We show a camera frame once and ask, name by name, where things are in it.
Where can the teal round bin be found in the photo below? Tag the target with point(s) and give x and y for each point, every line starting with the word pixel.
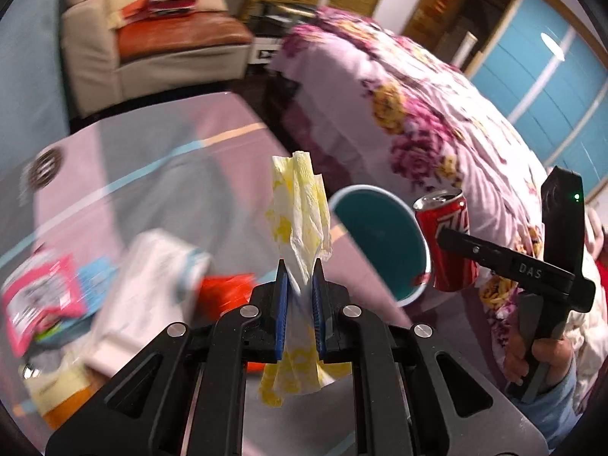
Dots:
pixel 375 232

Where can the bed with floral bedspread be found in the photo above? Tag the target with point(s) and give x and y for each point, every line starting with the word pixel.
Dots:
pixel 427 104

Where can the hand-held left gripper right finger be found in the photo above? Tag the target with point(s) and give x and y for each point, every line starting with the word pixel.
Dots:
pixel 317 313

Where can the pink snack packet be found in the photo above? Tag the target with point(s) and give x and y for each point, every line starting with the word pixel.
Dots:
pixel 38 299

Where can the black electronic device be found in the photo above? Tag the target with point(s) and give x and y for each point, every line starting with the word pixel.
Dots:
pixel 275 23

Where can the small white box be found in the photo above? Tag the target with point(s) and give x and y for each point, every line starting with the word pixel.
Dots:
pixel 263 54

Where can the white paper roll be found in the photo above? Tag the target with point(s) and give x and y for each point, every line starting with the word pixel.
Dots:
pixel 465 47

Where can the beige armchair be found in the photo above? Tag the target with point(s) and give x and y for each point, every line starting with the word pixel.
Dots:
pixel 90 57

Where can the wooden open shelf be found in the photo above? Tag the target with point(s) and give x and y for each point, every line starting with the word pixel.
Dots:
pixel 479 4

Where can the yellow and white tissue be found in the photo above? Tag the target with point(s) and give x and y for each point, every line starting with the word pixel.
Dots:
pixel 297 199

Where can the blue door wardrobe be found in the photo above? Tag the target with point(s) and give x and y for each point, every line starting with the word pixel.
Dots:
pixel 536 80

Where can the red soda can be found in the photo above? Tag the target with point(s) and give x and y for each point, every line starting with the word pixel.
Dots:
pixel 439 213

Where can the orange seat cushion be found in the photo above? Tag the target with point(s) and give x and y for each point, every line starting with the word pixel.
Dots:
pixel 180 35

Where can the yellow and orange packet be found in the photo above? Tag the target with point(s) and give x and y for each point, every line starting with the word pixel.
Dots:
pixel 61 394

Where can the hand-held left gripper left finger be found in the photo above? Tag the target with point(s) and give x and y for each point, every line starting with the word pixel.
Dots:
pixel 281 313

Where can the white tissue packet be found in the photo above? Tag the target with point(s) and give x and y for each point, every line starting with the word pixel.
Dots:
pixel 147 285

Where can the person's right hand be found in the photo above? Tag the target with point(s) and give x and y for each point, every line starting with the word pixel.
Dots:
pixel 553 358

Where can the orange brown box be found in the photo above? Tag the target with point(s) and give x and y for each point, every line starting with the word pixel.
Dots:
pixel 434 4

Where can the red orange wrapper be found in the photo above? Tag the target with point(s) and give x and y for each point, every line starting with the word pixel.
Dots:
pixel 225 292

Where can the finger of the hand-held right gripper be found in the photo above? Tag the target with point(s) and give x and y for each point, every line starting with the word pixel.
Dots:
pixel 475 247

